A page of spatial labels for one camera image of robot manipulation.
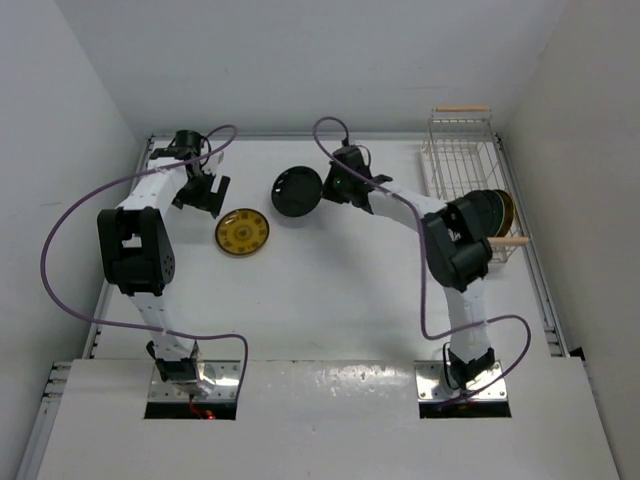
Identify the aluminium table rail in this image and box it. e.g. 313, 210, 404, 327
494, 134, 586, 362
17, 134, 156, 480

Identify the blue floral green plate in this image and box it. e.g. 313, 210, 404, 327
489, 190, 505, 237

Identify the yellow patterned plate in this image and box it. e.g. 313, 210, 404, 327
497, 190, 516, 237
213, 208, 270, 258

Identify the metal base plate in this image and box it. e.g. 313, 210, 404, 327
414, 360, 508, 403
148, 360, 241, 403

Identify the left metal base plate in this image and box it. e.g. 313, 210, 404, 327
148, 360, 241, 403

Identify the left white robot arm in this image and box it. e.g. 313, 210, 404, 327
97, 130, 230, 399

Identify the black plate front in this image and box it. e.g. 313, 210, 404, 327
465, 190, 497, 237

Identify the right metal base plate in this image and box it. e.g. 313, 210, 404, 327
414, 360, 508, 403

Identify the black plate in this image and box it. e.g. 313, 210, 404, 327
271, 166, 323, 218
465, 190, 497, 237

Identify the right aluminium table rail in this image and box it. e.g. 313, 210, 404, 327
494, 134, 586, 362

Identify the left aluminium table rail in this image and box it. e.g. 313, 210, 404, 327
17, 134, 156, 480

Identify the wire dish rack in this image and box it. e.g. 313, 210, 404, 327
420, 105, 528, 264

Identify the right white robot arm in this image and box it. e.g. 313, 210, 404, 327
323, 144, 495, 391

